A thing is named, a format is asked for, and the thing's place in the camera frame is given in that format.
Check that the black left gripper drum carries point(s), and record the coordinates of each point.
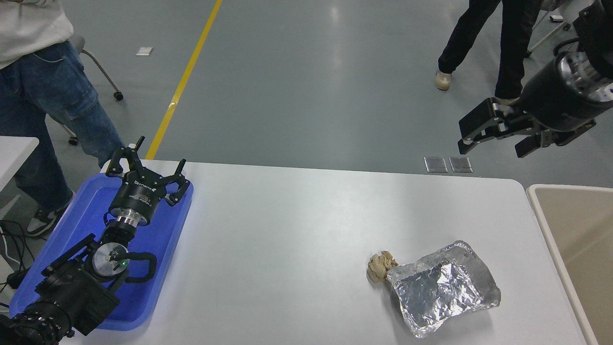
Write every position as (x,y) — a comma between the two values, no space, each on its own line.
(136,199)

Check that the grey wheeled chair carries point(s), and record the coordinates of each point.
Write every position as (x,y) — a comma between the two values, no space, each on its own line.
(103,72)

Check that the crumpled tan paper ball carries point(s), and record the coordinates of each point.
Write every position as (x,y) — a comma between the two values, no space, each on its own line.
(378,270)

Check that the blue plastic tray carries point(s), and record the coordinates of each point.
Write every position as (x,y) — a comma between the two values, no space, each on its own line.
(163,235)

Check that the large pale bin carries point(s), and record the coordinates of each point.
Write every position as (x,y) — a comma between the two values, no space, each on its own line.
(579,230)

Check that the white side table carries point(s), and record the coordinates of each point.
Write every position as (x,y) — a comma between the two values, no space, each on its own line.
(14,153)

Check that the small white floor item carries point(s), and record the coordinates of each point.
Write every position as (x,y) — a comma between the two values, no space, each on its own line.
(557,18)

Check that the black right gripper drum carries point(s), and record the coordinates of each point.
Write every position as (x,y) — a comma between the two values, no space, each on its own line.
(550,103)

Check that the silver foil plate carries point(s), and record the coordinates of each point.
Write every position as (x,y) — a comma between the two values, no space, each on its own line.
(440,287)

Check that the white wheeled chair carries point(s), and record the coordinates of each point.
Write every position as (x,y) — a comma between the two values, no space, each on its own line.
(550,33)

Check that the metal floor plate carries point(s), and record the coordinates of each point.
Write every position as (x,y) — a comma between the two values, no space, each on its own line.
(436,164)
(460,164)

